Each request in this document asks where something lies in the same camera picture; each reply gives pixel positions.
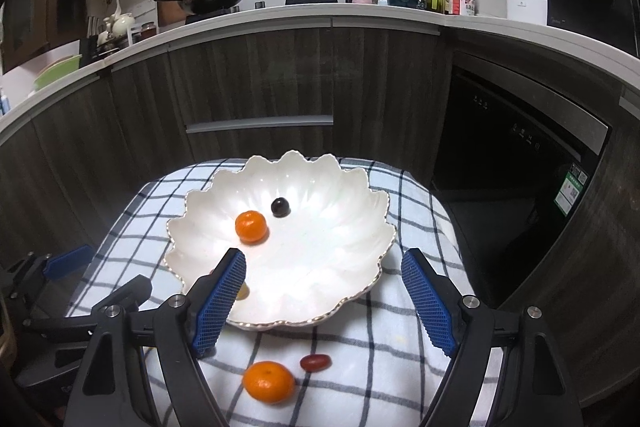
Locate black built-in dishwasher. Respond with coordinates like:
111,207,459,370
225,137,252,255
431,52,612,308

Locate red grape tomato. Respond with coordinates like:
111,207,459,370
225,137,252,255
299,353,332,372

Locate white canister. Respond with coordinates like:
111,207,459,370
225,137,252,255
506,0,548,25

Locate white scalloped bowl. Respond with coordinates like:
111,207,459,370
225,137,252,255
162,150,397,332

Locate dark wood kitchen cabinets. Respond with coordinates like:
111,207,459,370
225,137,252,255
0,19,640,408

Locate white checked cloth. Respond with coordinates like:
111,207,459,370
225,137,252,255
65,156,503,427

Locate orange mandarin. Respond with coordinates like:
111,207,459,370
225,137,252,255
242,361,296,406
235,210,268,244

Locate white teapot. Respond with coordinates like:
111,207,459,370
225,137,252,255
111,13,137,35

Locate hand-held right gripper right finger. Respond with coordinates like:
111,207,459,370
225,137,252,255
401,248,585,427

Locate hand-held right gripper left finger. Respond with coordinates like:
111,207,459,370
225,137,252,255
64,248,248,427

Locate black dish rack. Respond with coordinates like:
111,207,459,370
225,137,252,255
80,14,136,68

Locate white kitchen countertop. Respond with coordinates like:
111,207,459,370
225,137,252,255
0,2,640,142

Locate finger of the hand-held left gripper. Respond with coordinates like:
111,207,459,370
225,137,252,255
0,246,96,303
30,274,153,333

